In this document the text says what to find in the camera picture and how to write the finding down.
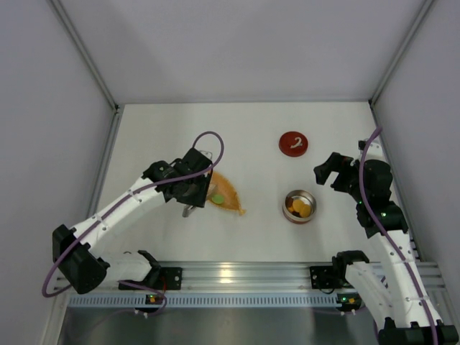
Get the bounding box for green macaron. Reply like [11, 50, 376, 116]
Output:
[211, 194, 225, 205]

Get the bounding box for red round lid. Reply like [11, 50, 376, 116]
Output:
[278, 131, 309, 157]

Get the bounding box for tan round sandwich cookie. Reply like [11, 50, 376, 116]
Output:
[292, 199, 305, 213]

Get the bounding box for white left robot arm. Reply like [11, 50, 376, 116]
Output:
[52, 147, 213, 294]

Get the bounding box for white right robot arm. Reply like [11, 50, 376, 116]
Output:
[313, 152, 459, 344]

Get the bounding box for round steel lunch box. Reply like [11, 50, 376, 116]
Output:
[282, 190, 317, 224]

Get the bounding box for woven fish-shaped basket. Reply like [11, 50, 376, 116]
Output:
[207, 171, 246, 216]

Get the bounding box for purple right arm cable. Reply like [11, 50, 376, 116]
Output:
[359, 126, 438, 345]

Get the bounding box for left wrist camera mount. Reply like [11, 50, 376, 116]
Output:
[200, 150, 213, 160]

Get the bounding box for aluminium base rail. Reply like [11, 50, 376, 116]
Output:
[91, 262, 446, 293]

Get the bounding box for slotted grey cable duct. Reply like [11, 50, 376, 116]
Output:
[68, 293, 362, 309]

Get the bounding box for right aluminium frame post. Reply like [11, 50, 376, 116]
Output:
[368, 0, 438, 110]

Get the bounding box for grey aluminium frame post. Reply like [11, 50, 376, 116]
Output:
[47, 0, 119, 113]

